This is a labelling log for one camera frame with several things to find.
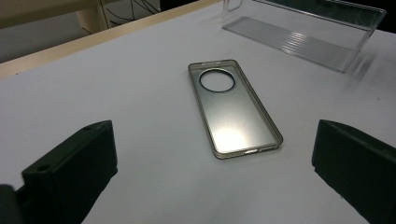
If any translucent grey phone case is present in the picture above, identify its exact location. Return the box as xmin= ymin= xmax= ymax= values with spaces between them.
xmin=188 ymin=59 xmax=284 ymax=160

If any white table mat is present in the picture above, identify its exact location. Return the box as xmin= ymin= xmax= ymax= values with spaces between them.
xmin=0 ymin=0 xmax=396 ymax=224

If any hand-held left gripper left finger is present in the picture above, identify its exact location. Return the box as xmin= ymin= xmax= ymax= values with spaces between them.
xmin=15 ymin=119 xmax=119 ymax=224

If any wooden shelf frame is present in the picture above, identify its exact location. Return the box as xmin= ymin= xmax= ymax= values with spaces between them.
xmin=0 ymin=0 xmax=110 ymax=34

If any clear plastic box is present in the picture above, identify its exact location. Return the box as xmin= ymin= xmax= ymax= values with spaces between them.
xmin=221 ymin=0 xmax=388 ymax=75

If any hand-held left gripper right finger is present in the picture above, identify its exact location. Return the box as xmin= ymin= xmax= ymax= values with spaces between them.
xmin=311 ymin=119 xmax=396 ymax=224

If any bundle of black cables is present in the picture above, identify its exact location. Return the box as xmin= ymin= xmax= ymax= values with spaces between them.
xmin=106 ymin=0 xmax=161 ymax=27

